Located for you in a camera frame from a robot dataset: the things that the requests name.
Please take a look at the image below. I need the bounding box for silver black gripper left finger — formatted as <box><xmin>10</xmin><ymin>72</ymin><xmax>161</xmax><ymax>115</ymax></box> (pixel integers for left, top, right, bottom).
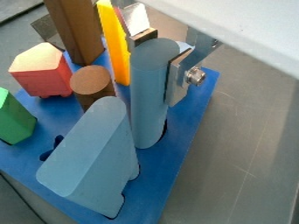
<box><xmin>110</xmin><ymin>0</ymin><xmax>157</xmax><ymax>52</ymax></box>

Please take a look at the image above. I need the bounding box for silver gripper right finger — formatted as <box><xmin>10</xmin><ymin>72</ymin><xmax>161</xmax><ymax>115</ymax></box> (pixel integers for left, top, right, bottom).
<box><xmin>164</xmin><ymin>27</ymin><xmax>220</xmax><ymax>107</ymax></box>

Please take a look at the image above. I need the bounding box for blue shape sorter board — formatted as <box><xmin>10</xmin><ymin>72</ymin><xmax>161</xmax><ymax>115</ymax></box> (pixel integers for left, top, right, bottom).
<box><xmin>0</xmin><ymin>68</ymin><xmax>220</xmax><ymax>224</ymax></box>

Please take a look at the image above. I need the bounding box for light blue oval peg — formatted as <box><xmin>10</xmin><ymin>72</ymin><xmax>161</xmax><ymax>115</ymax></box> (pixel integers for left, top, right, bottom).
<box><xmin>129</xmin><ymin>38</ymin><xmax>180</xmax><ymax>149</ymax></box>

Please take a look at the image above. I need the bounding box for red pentagon peg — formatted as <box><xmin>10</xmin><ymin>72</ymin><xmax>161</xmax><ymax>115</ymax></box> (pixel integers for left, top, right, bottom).
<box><xmin>8</xmin><ymin>42</ymin><xmax>72</xmax><ymax>98</ymax></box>

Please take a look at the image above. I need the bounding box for brown round peg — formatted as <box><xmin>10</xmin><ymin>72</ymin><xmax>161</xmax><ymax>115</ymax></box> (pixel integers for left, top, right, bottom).
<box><xmin>69</xmin><ymin>65</ymin><xmax>116</xmax><ymax>111</ymax></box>

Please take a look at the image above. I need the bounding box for dark red block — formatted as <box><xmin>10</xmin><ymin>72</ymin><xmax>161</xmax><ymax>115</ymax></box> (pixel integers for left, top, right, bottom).
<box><xmin>113</xmin><ymin>6</ymin><xmax>129</xmax><ymax>36</ymax></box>

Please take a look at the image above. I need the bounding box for light blue arch peg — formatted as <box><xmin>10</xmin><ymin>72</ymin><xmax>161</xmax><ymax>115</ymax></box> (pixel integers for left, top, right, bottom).
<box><xmin>36</xmin><ymin>96</ymin><xmax>138</xmax><ymax>218</ymax></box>

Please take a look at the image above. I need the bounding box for green hexagonal peg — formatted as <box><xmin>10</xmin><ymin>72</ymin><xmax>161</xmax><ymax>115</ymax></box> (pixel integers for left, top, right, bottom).
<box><xmin>0</xmin><ymin>87</ymin><xmax>37</xmax><ymax>145</ymax></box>

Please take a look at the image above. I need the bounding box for tall brown block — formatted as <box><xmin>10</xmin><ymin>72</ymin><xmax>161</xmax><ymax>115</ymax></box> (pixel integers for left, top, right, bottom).
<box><xmin>42</xmin><ymin>0</ymin><xmax>105</xmax><ymax>66</ymax></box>

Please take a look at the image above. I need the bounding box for yellow orange block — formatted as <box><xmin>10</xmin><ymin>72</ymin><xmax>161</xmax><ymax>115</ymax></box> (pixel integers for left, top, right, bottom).
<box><xmin>96</xmin><ymin>0</ymin><xmax>129</xmax><ymax>86</ymax></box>

